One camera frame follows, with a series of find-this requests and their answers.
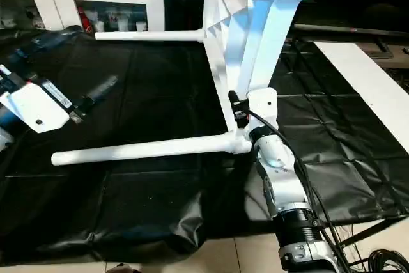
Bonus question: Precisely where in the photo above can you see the white plastic table top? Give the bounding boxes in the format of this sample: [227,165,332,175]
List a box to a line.
[202,0,302,153]

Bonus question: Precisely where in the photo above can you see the white plastic table leg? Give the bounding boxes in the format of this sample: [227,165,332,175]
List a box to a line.
[94,29,207,43]
[50,133,254,167]

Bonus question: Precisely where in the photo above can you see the white cabinet with glass doors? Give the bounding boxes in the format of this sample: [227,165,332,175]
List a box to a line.
[0,0,167,35]

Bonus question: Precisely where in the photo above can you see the black mat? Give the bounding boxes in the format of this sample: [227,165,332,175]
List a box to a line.
[0,29,409,264]

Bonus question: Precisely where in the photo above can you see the white flat board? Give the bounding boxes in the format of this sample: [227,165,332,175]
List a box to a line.
[315,41,409,153]

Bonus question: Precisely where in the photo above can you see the black stand leg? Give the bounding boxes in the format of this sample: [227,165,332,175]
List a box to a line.
[337,217,394,249]

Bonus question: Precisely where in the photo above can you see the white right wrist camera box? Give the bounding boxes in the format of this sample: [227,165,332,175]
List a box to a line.
[245,87,279,141]

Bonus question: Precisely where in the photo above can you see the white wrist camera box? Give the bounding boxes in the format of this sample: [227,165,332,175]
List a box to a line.
[245,87,279,141]
[0,63,72,135]

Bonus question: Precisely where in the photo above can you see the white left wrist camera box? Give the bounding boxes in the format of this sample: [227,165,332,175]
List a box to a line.
[0,63,72,135]

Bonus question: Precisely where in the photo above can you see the black metal rail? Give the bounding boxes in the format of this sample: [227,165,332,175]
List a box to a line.
[291,23,409,38]

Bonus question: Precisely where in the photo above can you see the thin black floor cables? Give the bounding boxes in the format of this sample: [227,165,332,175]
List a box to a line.
[320,219,409,273]

